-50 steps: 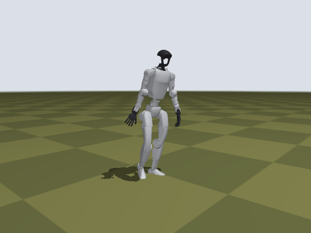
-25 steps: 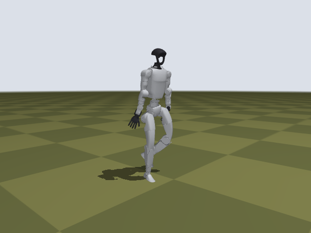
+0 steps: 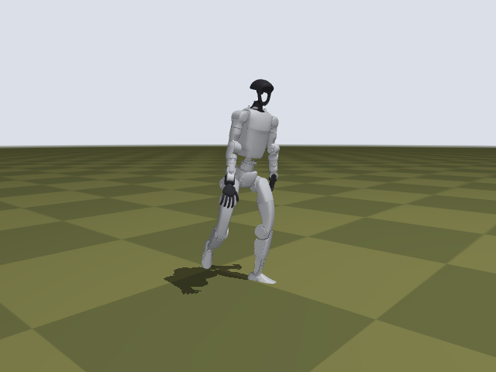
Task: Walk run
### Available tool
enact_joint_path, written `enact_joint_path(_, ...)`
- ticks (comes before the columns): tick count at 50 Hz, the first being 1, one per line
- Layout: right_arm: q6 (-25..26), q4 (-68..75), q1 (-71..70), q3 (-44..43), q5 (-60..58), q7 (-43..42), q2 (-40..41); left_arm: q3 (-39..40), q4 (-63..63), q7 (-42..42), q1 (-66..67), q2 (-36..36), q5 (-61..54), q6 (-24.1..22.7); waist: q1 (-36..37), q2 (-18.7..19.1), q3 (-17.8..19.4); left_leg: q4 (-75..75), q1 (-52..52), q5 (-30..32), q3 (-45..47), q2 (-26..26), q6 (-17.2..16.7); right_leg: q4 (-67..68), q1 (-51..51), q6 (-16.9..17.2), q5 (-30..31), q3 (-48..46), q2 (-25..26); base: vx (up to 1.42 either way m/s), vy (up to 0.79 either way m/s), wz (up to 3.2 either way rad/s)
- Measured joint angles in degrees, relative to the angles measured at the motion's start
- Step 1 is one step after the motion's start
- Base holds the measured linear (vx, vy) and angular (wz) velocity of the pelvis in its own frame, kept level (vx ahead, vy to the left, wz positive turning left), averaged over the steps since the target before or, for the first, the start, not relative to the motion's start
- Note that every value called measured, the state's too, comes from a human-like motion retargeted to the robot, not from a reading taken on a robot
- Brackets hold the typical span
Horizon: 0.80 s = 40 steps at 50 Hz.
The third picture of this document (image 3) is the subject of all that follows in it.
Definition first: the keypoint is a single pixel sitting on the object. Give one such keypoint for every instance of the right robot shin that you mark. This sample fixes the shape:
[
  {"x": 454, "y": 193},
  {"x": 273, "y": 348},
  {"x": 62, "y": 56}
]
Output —
[{"x": 213, "y": 242}]

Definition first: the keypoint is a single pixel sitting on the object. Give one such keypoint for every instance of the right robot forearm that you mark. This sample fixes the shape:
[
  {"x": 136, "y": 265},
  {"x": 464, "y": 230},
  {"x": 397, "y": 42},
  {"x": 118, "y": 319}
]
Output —
[{"x": 230, "y": 162}]

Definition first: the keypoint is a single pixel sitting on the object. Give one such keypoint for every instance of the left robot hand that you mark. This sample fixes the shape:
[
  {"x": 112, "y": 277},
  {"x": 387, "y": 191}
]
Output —
[{"x": 272, "y": 181}]

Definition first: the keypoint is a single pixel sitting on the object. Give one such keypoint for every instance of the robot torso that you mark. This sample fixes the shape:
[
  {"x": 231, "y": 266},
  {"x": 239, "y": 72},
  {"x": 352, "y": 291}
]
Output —
[{"x": 253, "y": 139}]

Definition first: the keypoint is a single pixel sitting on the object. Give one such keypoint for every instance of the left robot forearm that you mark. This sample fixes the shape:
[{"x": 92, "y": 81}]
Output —
[{"x": 273, "y": 164}]

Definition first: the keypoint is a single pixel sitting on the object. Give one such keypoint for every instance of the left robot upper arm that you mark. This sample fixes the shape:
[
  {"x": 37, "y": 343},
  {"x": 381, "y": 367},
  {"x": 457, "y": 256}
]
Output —
[{"x": 272, "y": 147}]

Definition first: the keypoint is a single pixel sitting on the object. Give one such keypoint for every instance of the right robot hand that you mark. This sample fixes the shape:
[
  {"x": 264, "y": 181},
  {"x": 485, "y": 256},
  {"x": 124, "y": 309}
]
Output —
[{"x": 229, "y": 191}]

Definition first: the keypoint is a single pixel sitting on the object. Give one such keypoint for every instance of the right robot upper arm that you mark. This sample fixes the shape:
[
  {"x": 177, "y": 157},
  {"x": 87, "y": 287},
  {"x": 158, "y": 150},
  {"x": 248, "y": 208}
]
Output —
[{"x": 238, "y": 119}]

